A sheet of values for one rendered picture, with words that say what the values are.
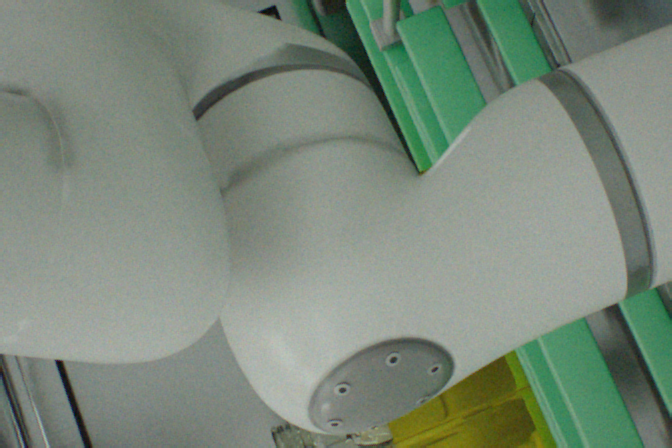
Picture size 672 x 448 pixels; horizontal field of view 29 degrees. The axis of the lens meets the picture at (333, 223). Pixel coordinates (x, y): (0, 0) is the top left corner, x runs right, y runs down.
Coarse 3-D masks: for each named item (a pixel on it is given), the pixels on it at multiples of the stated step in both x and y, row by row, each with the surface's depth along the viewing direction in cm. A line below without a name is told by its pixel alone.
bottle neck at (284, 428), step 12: (276, 432) 90; (288, 432) 90; (300, 432) 90; (312, 432) 90; (276, 444) 90; (288, 444) 90; (300, 444) 90; (312, 444) 90; (324, 444) 90; (336, 444) 91
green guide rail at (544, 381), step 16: (400, 64) 92; (400, 80) 92; (416, 80) 91; (416, 96) 91; (416, 112) 91; (432, 112) 91; (432, 128) 90; (432, 144) 90; (448, 144) 90; (528, 352) 86; (528, 368) 86; (544, 368) 86; (544, 384) 85; (544, 400) 85; (560, 400) 85; (560, 416) 85; (560, 432) 85; (576, 432) 85
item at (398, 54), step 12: (360, 0) 96; (372, 0) 95; (408, 0) 95; (420, 0) 95; (432, 0) 95; (444, 0) 95; (456, 0) 95; (468, 0) 95; (372, 12) 95; (408, 12) 95; (420, 12) 95; (396, 48) 94; (396, 60) 94; (396, 72) 94; (408, 108) 93; (420, 132) 93; (432, 156) 92; (516, 348) 88; (528, 372) 88; (540, 408) 88; (552, 432) 87
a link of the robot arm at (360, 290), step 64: (256, 128) 50; (320, 128) 50; (384, 128) 52; (512, 128) 48; (576, 128) 48; (256, 192) 49; (320, 192) 48; (384, 192) 48; (448, 192) 47; (512, 192) 47; (576, 192) 47; (256, 256) 48; (320, 256) 46; (384, 256) 46; (448, 256) 46; (512, 256) 47; (576, 256) 47; (640, 256) 48; (256, 320) 47; (320, 320) 46; (384, 320) 46; (448, 320) 47; (512, 320) 48; (256, 384) 48; (320, 384) 46; (384, 384) 47; (448, 384) 50
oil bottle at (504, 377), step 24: (504, 360) 89; (456, 384) 89; (480, 384) 89; (504, 384) 89; (528, 384) 89; (432, 408) 89; (456, 408) 89; (480, 408) 92; (360, 432) 89; (384, 432) 88; (408, 432) 89
